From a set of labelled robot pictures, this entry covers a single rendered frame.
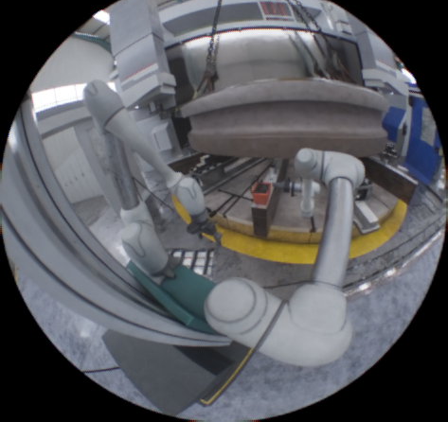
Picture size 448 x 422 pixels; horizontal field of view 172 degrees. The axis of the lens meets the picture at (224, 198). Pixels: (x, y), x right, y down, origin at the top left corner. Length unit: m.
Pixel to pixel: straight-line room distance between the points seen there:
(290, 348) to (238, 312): 0.15
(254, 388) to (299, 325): 1.27
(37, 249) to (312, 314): 0.43
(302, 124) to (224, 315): 1.81
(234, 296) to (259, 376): 1.27
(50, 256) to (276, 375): 1.53
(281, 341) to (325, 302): 0.12
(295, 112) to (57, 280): 1.91
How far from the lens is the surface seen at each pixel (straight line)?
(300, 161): 0.62
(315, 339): 0.37
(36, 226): 0.18
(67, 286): 0.22
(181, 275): 0.73
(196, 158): 3.28
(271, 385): 1.58
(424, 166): 5.85
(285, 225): 1.65
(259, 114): 1.87
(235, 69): 4.82
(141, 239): 0.62
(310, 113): 1.86
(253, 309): 0.32
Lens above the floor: 1.50
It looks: 34 degrees down
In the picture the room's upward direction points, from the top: 14 degrees counter-clockwise
